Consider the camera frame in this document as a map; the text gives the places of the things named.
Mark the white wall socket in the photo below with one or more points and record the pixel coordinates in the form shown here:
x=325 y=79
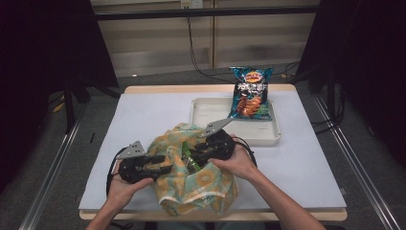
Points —
x=191 y=4

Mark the blue chip bag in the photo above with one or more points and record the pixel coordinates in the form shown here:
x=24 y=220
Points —
x=252 y=96

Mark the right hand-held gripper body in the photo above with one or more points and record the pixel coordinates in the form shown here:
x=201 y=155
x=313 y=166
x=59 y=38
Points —
x=221 y=145

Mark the wooden table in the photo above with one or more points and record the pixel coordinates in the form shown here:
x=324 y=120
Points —
x=178 y=88

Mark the person's left hand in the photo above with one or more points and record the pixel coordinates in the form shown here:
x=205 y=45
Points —
x=123 y=191

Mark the aluminium floor rail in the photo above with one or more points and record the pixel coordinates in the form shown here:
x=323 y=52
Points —
x=354 y=159
x=54 y=172

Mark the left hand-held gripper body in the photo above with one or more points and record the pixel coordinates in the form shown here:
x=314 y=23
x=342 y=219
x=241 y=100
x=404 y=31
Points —
x=137 y=171

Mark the person's clothing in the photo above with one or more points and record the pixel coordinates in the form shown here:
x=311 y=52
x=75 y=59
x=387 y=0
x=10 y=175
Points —
x=178 y=226

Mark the person's right hand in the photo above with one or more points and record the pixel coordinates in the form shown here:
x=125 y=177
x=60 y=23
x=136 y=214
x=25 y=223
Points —
x=241 y=163

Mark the black metal stand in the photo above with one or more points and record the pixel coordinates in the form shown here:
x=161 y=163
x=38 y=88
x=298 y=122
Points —
x=332 y=96
x=68 y=108

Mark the black horizontal bar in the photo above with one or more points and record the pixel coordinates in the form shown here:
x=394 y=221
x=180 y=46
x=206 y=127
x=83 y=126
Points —
x=207 y=12

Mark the pale blue table mat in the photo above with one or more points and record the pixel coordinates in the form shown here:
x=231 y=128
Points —
x=287 y=179

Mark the yellow tape piece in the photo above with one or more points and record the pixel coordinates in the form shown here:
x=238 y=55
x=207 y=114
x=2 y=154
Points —
x=58 y=107

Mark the orange and teal fabric bag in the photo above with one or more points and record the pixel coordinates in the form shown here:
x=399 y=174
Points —
x=198 y=188

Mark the white plastic tray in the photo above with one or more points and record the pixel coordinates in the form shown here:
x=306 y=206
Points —
x=258 y=132

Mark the dark curtain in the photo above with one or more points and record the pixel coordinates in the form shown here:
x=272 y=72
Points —
x=373 y=64
x=38 y=64

